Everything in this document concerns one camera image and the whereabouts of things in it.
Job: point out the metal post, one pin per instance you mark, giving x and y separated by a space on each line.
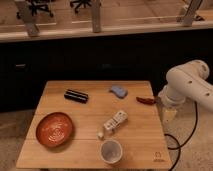
28 18
95 15
190 13

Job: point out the middle metal post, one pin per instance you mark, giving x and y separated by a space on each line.
95 15

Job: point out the left black office chair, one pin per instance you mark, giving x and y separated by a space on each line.
29 8

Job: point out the black cabinet front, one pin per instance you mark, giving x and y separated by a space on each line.
25 67

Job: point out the right black office chair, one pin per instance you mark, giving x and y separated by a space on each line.
76 4

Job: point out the left metal post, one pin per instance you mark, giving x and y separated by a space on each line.
28 18

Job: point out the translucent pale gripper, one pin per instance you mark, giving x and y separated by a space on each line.
168 114

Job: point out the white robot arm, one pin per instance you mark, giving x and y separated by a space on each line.
186 81

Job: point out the black office chair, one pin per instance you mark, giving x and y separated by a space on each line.
29 8
76 4

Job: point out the right metal post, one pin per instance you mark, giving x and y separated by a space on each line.
190 13

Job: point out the black rectangular case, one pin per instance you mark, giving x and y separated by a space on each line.
76 96

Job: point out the orange ceramic bowl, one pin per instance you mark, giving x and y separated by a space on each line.
54 129

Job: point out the small white die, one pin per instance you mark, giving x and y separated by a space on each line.
100 135

